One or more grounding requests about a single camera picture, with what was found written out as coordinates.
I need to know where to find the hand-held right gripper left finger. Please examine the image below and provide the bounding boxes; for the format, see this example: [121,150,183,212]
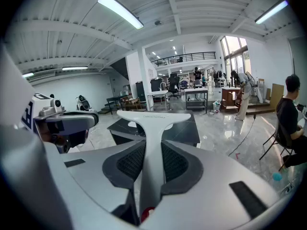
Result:
[60,139,146,226]

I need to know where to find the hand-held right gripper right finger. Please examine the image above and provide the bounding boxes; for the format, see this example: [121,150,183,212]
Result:
[153,140,283,229]

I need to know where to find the tall black cabinet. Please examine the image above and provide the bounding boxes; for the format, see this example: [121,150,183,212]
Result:
[135,80,146,103]

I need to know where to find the black floor cable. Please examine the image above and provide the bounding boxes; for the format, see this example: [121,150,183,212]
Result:
[227,114,257,157]

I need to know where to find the black office chair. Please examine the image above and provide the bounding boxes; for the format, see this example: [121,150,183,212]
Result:
[167,72,182,100]

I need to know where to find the black-framed white washstand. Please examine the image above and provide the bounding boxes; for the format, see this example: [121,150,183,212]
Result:
[183,87,209,111]

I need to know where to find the white sink stand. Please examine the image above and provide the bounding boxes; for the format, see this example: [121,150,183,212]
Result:
[145,90,170,112]

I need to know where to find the large window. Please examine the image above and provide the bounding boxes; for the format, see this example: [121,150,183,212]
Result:
[220,35,252,82]

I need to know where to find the dark staircase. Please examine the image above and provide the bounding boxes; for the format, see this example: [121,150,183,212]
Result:
[110,56,130,81]

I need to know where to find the black table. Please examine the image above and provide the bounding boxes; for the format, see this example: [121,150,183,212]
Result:
[106,117,201,148]

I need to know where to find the wooden cart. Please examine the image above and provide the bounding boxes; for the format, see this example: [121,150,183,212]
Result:
[120,96,142,112]

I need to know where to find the black mezzanine railing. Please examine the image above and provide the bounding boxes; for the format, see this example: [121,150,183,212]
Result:
[150,51,216,68]

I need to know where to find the brown cardboard sheet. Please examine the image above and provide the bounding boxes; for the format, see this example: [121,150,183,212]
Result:
[265,83,285,105]

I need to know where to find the black desk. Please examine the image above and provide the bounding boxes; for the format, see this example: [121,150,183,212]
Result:
[106,96,128,115]

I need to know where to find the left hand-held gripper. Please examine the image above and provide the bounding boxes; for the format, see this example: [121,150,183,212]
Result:
[21,92,99,153]

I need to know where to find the person's left hand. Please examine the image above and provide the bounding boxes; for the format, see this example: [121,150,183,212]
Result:
[35,123,55,142]

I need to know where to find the black folding chair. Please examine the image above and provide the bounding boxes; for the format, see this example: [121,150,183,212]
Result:
[259,118,295,172]

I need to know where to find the wooden cabinet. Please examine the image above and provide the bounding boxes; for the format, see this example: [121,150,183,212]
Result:
[220,86,242,113]

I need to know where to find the wooden steps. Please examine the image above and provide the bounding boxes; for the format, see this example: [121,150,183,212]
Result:
[98,105,114,115]

